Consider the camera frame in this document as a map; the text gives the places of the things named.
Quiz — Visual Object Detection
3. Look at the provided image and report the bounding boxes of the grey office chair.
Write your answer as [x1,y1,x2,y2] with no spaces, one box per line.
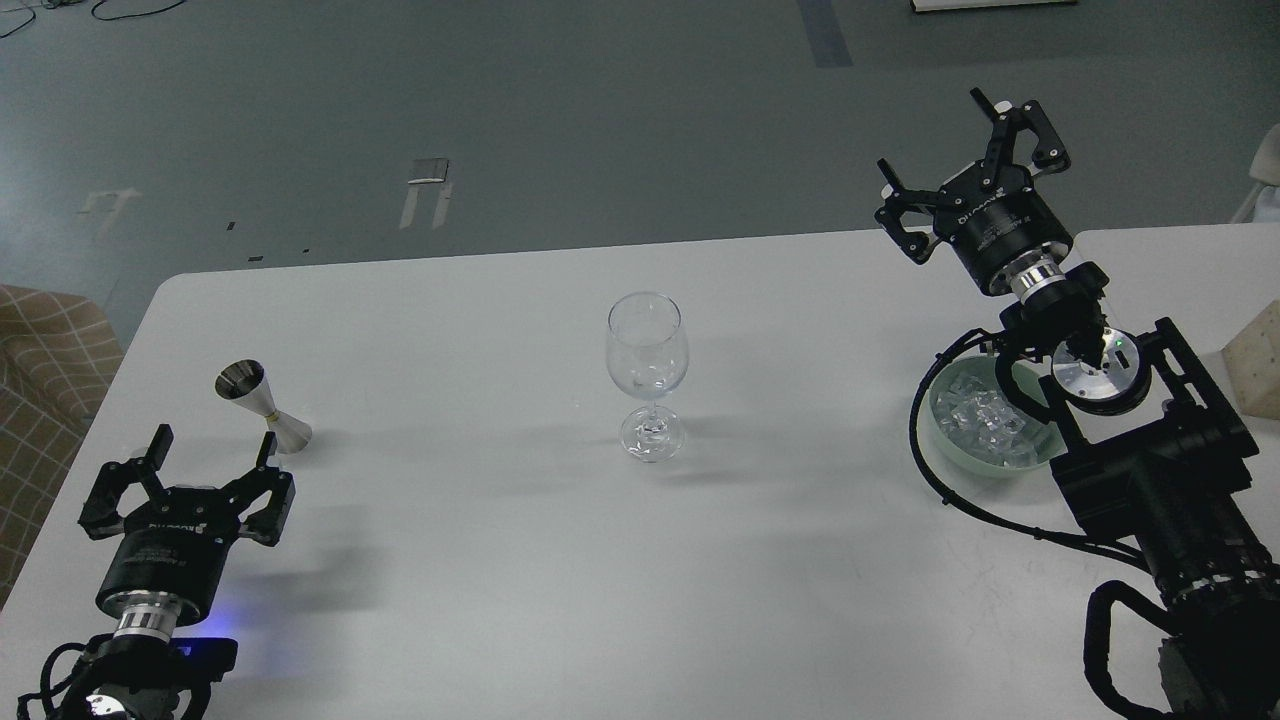
[1228,123,1279,224]

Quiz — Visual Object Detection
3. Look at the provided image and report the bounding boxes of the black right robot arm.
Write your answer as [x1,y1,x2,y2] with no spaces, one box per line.
[876,88,1279,719]

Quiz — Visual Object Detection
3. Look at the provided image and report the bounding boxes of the beige foam block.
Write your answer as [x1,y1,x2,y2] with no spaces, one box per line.
[1222,299,1279,421]

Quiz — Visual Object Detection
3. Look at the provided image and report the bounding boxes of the clear wine glass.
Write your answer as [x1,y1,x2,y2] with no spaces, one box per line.
[605,291,690,462]

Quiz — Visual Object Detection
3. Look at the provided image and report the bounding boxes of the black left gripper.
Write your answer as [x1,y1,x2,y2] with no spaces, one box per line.
[78,424,296,616]

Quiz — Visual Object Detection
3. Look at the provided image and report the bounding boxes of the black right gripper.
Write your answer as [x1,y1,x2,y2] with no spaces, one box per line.
[876,88,1075,297]

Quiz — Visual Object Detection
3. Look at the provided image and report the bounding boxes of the steel double jigger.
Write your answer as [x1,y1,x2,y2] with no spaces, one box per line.
[214,359,314,454]

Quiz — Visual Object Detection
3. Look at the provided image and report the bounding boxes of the green bowl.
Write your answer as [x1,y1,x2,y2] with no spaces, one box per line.
[922,355,1065,479]

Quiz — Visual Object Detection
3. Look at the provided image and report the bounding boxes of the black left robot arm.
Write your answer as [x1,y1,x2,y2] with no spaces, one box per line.
[15,424,294,719]

